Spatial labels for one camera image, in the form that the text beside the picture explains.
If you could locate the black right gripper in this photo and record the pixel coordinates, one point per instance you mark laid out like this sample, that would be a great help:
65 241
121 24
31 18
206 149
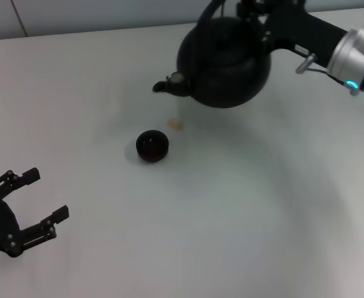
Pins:
303 31

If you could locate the dark brown teacup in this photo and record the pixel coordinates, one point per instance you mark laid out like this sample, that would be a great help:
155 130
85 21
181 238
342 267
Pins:
152 147

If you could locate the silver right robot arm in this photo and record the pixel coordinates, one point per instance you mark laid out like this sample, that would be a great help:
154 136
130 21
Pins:
353 56

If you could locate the brown tea spill puddle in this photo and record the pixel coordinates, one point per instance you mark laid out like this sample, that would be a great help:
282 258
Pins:
175 124

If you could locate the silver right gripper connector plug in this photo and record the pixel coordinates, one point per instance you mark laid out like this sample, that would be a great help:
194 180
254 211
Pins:
306 63

